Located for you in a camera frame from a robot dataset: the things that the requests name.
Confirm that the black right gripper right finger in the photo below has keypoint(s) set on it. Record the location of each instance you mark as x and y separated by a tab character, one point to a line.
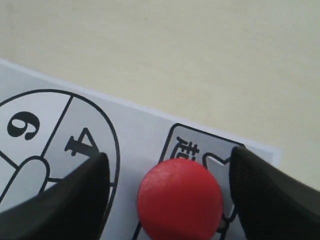
270	204

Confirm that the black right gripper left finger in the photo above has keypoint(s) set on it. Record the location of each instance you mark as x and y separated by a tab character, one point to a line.
73	209

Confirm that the red cylinder game piece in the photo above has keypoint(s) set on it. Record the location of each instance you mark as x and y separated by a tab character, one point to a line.
179	199

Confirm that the printed paper game board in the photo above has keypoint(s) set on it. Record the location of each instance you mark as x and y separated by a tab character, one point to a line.
49	127

